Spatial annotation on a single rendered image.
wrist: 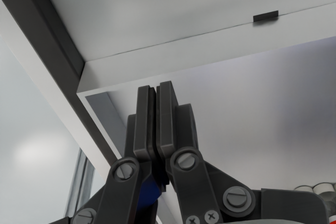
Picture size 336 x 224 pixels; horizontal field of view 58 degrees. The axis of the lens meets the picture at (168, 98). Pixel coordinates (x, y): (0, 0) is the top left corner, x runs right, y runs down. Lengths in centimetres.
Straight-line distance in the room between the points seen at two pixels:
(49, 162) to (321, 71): 178
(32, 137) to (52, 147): 12
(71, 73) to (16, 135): 160
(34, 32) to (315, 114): 23
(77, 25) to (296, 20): 14
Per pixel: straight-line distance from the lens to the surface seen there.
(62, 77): 22
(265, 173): 35
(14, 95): 159
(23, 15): 20
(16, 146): 188
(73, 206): 73
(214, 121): 27
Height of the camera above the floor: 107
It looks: 47 degrees down
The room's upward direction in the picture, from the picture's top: 178 degrees clockwise
